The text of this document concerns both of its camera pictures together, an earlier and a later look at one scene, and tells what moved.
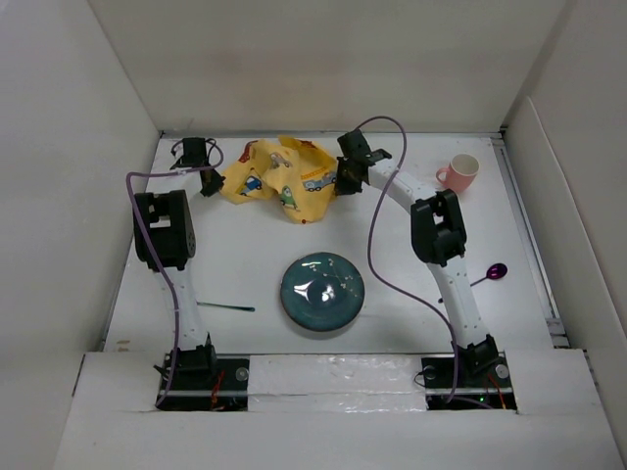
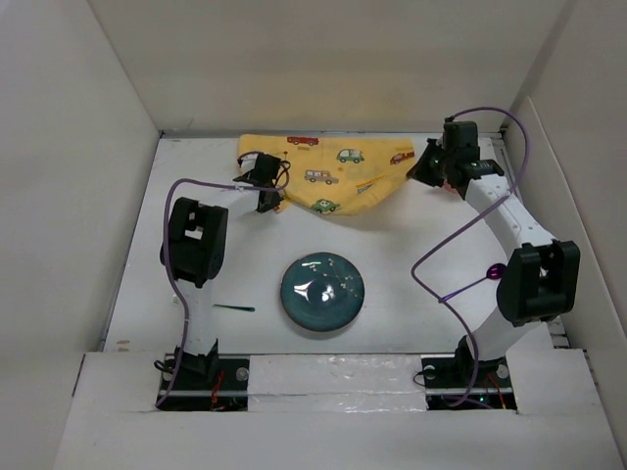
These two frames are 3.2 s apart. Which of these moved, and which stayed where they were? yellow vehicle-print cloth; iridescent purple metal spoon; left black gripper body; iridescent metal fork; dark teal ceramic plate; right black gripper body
Moved: right black gripper body; yellow vehicle-print cloth; left black gripper body
Stayed: iridescent metal fork; dark teal ceramic plate; iridescent purple metal spoon
